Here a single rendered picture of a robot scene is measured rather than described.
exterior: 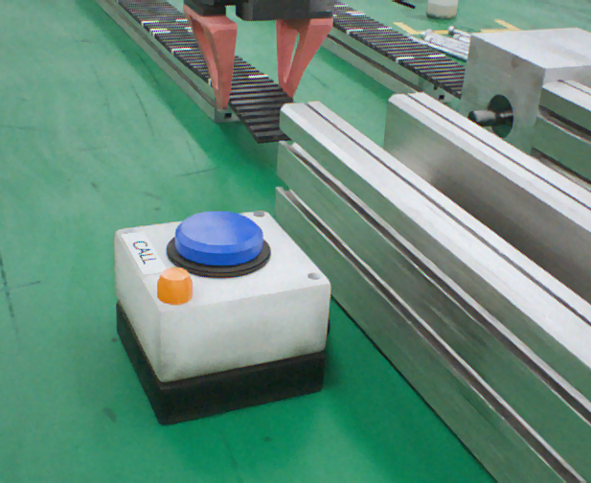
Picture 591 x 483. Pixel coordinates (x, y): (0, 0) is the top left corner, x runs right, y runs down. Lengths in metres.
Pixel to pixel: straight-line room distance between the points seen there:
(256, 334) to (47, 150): 0.34
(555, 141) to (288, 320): 0.29
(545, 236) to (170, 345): 0.19
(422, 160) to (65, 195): 0.24
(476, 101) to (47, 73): 0.40
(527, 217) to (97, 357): 0.22
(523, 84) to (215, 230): 0.31
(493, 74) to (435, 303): 0.30
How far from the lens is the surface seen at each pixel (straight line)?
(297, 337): 0.41
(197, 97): 0.79
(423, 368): 0.43
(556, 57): 0.66
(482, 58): 0.69
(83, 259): 0.54
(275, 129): 0.66
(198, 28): 0.70
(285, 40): 0.73
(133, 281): 0.41
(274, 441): 0.40
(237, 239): 0.40
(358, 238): 0.46
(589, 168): 0.60
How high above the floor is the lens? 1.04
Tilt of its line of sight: 27 degrees down
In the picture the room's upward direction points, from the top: 4 degrees clockwise
